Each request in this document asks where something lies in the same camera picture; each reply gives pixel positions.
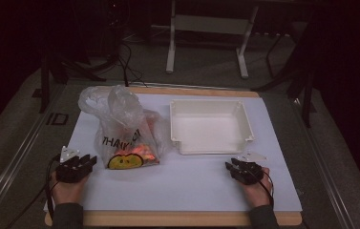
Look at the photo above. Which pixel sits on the aluminium floor rail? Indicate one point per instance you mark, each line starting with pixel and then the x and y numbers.
pixel 324 178
pixel 15 162

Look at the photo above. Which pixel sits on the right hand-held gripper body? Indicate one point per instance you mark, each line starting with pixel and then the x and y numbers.
pixel 250 173

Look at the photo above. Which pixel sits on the white metal desk frame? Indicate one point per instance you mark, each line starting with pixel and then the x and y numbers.
pixel 211 24

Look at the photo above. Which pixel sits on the white table mat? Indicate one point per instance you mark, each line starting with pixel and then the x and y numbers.
pixel 184 184

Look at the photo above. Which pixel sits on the white plastic bin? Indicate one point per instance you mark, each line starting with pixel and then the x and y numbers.
pixel 211 127

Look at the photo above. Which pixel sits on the clear plastic bag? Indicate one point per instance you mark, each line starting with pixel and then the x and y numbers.
pixel 120 120

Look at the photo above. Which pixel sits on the black metal stand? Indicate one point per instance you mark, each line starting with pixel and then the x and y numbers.
pixel 308 95
pixel 44 82

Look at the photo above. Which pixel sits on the red chip bag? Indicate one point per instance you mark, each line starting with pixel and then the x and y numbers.
pixel 142 150

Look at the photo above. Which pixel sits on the person's right hand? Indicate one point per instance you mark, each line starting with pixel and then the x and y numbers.
pixel 257 194

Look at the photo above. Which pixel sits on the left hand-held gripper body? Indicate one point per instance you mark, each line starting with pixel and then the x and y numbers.
pixel 71 171

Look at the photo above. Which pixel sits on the person's left hand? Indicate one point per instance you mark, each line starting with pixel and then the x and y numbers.
pixel 67 192

